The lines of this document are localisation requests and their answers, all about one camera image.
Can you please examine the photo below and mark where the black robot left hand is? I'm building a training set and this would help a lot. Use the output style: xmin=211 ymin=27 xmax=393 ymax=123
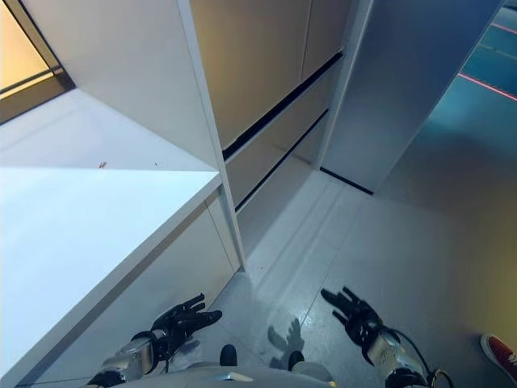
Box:
xmin=149 ymin=293 xmax=223 ymax=352

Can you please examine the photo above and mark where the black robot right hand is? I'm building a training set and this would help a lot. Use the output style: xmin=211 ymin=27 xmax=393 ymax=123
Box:
xmin=321 ymin=285 xmax=385 ymax=356

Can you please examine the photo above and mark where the fridge drawer with white tub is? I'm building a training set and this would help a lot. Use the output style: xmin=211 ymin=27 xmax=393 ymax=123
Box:
xmin=224 ymin=52 xmax=344 ymax=207

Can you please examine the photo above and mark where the plain steel fridge drawer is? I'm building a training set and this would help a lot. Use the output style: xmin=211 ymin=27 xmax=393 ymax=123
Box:
xmin=236 ymin=111 xmax=330 ymax=270

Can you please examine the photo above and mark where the stainless steel fridge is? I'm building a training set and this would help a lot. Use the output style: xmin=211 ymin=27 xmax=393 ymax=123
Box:
xmin=189 ymin=0 xmax=356 ymax=272

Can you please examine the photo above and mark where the grey robot torso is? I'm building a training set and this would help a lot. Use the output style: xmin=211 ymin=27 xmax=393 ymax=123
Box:
xmin=116 ymin=361 xmax=336 ymax=388

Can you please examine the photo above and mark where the red shoe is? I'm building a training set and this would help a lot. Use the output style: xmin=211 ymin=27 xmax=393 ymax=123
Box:
xmin=479 ymin=333 xmax=517 ymax=375

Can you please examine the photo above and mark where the white tall cabinet panel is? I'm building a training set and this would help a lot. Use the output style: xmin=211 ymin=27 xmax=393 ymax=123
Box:
xmin=175 ymin=0 xmax=247 ymax=274

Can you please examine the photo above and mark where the grey tall side panel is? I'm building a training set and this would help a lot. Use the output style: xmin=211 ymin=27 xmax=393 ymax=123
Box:
xmin=321 ymin=0 xmax=506 ymax=195

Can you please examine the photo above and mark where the black framed window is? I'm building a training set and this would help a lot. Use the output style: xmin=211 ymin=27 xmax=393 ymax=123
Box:
xmin=0 ymin=0 xmax=78 ymax=124

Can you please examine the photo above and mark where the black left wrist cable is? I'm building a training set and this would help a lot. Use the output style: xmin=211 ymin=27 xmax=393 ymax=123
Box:
xmin=160 ymin=343 xmax=179 ymax=375

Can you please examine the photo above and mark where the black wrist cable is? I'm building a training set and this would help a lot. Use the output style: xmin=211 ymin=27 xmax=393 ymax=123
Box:
xmin=387 ymin=327 xmax=454 ymax=388
xmin=160 ymin=343 xmax=179 ymax=375

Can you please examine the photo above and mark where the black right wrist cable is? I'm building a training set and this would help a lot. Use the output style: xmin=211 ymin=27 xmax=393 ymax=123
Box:
xmin=387 ymin=327 xmax=454 ymax=388

